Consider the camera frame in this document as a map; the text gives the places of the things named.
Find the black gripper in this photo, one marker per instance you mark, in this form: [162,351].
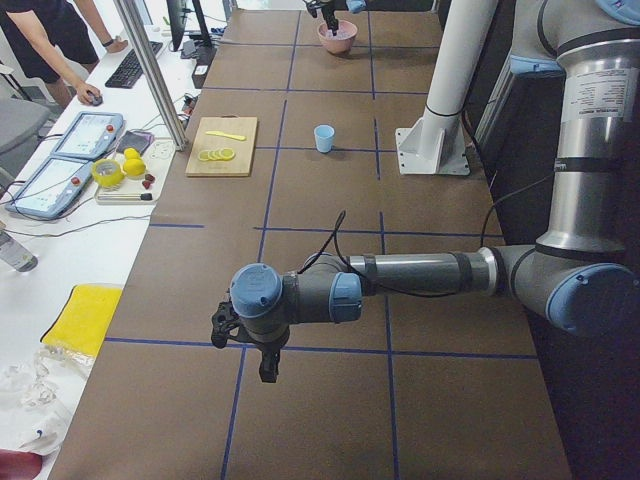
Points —
[269,347]

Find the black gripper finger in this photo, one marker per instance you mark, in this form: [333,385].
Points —
[331,21]

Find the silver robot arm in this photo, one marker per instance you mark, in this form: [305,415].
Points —
[314,7]
[571,275]

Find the pink bowl of ice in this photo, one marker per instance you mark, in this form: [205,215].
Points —
[340,42]

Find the light blue cup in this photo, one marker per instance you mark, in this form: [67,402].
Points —
[324,138]

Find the yellow plastic knife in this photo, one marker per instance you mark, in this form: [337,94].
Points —
[222,134]

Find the black monitor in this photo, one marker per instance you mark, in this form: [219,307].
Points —
[178,12]

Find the wooden cutting board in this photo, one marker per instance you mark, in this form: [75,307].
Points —
[241,164]

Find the yellow cloth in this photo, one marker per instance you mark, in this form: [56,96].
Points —
[82,323]

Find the black keyboard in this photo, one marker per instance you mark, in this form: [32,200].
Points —
[127,73]

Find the white tray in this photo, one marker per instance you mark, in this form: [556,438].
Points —
[158,156]

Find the strawberry on side desk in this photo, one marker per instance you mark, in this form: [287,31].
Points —
[148,181]

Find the whole yellow lemon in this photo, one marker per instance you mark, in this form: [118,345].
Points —
[131,154]
[134,167]

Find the yellow tape roll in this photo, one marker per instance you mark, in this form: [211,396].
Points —
[107,173]

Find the teach pendant far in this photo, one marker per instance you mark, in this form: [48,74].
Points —
[90,135]

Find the teach pendant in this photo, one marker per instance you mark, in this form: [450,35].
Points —
[90,135]
[52,188]

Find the grey water bottle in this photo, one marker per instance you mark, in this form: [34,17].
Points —
[15,254]

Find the person in black clothes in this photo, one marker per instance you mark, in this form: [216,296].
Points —
[44,35]

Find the teach pendant near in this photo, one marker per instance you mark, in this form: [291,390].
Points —
[52,188]

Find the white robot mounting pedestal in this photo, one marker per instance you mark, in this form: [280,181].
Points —
[435,144]

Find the aluminium frame post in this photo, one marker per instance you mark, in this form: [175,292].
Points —
[147,59]

